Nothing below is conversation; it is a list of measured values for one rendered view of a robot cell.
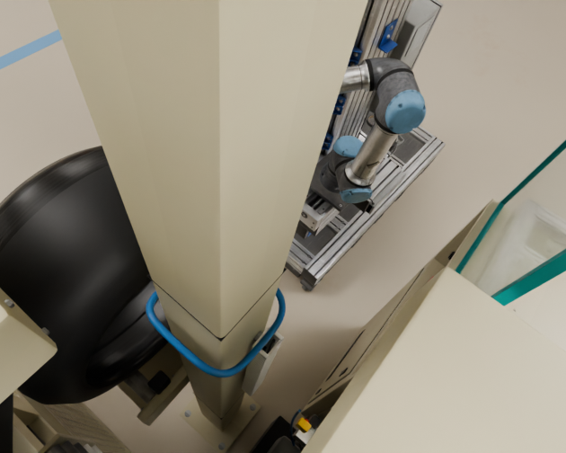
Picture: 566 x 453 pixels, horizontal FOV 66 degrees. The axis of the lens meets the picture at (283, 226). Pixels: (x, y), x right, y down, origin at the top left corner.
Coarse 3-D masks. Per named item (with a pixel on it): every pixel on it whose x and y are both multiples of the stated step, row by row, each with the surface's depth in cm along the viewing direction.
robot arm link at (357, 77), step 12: (372, 60) 132; (384, 60) 130; (396, 60) 130; (348, 72) 132; (360, 72) 132; (372, 72) 131; (384, 72) 129; (348, 84) 133; (360, 84) 133; (372, 84) 133
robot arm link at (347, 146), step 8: (344, 136) 169; (336, 144) 166; (344, 144) 166; (352, 144) 166; (360, 144) 166; (336, 152) 166; (344, 152) 163; (352, 152) 163; (336, 160) 167; (344, 160) 164; (336, 168) 166
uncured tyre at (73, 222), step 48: (48, 192) 80; (96, 192) 81; (0, 240) 77; (48, 240) 76; (96, 240) 76; (0, 288) 77; (48, 288) 74; (96, 288) 76; (144, 288) 132; (96, 336) 80; (144, 336) 126; (48, 384) 82; (96, 384) 98
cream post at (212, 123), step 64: (64, 0) 22; (128, 0) 18; (192, 0) 16; (256, 0) 16; (320, 0) 20; (128, 64) 22; (192, 64) 18; (256, 64) 19; (320, 64) 25; (128, 128) 27; (192, 128) 22; (256, 128) 24; (320, 128) 33; (128, 192) 37; (192, 192) 28; (256, 192) 30; (192, 256) 37; (256, 256) 42; (192, 320) 58; (256, 320) 68; (192, 384) 125
